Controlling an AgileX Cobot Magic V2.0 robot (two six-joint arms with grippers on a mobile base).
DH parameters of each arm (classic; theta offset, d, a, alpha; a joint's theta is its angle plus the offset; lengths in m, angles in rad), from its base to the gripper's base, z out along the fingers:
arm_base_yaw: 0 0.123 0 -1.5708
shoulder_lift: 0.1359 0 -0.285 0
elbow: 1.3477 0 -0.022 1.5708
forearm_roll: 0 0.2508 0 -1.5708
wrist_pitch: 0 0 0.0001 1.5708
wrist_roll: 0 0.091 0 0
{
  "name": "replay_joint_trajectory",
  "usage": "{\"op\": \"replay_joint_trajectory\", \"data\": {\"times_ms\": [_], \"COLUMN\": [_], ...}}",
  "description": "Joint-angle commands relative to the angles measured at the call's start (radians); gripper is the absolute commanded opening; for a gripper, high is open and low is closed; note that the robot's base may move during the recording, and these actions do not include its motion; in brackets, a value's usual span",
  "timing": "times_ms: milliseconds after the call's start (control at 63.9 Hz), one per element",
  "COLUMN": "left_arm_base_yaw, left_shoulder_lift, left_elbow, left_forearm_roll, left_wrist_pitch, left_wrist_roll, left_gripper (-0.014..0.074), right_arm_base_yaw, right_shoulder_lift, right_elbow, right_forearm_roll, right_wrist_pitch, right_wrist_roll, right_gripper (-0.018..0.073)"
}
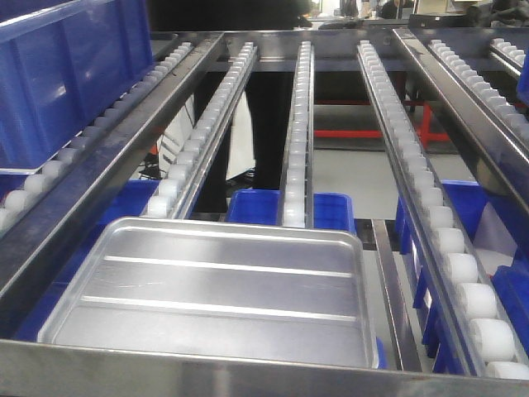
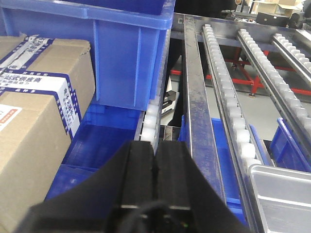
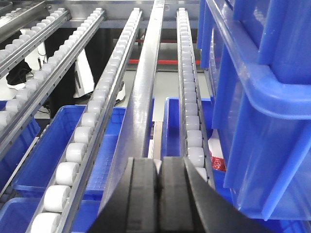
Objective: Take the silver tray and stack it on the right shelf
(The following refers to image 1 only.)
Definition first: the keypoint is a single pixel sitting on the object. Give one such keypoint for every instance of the small ribbed silver tray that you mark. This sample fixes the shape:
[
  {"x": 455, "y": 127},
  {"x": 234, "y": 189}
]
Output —
[{"x": 240, "y": 291}]

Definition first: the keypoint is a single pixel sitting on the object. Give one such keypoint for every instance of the middle white roller track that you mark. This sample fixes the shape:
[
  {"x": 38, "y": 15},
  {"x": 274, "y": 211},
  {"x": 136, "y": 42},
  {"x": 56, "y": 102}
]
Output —
[{"x": 296, "y": 192}]

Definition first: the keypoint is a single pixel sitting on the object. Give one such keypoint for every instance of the white roller track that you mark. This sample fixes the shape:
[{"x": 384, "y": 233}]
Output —
[
  {"x": 177, "y": 193},
  {"x": 296, "y": 192},
  {"x": 515, "y": 122},
  {"x": 407, "y": 157}
]

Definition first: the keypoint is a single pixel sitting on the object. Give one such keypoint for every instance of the blue bin lower centre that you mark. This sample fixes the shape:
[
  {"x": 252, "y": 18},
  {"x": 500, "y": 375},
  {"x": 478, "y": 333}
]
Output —
[{"x": 260, "y": 206}]

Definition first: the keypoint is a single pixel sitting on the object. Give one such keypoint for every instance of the blue bin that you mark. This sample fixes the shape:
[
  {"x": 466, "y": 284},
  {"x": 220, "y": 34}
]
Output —
[
  {"x": 260, "y": 206},
  {"x": 130, "y": 201},
  {"x": 465, "y": 327}
]

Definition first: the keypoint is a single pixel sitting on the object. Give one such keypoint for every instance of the blue bin lower left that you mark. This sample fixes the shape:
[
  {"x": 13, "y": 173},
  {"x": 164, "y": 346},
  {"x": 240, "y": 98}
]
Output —
[{"x": 130, "y": 201}]

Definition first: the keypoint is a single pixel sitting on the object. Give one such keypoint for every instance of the lower steel support bar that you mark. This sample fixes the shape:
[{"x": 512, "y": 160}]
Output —
[{"x": 400, "y": 328}]

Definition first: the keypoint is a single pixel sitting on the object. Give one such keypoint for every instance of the blue bin lower right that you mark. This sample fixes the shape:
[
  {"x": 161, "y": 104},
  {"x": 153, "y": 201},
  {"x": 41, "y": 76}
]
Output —
[{"x": 465, "y": 327}]

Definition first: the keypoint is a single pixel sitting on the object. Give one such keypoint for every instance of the right steel divider beam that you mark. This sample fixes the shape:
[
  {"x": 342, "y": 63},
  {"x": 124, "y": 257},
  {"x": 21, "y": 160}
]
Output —
[{"x": 492, "y": 140}]

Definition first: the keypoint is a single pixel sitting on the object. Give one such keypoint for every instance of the steel divider beam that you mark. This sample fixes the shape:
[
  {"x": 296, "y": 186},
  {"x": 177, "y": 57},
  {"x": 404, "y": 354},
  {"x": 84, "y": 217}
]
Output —
[
  {"x": 492, "y": 140},
  {"x": 61, "y": 217}
]

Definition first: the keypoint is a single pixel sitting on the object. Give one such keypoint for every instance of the large blue crate upper left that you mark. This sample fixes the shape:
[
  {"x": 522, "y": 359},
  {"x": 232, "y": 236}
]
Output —
[{"x": 63, "y": 63}]

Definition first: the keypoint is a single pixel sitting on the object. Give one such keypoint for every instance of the left steel divider beam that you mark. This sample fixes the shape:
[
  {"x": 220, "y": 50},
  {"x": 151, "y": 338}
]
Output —
[{"x": 61, "y": 217}]

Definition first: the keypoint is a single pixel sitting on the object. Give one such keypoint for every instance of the far left roller track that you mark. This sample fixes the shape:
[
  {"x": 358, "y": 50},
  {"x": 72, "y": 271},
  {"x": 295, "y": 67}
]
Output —
[{"x": 17, "y": 201}]

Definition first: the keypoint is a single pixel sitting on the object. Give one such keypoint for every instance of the far right roller track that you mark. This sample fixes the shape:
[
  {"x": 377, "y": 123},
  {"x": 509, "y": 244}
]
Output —
[{"x": 508, "y": 55}]

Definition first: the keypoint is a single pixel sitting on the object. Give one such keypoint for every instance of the red floor frame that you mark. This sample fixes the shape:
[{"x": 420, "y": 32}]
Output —
[{"x": 345, "y": 118}]

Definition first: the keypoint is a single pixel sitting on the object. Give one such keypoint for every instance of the steel front shelf rail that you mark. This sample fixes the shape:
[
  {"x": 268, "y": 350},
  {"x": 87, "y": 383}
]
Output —
[{"x": 35, "y": 369}]

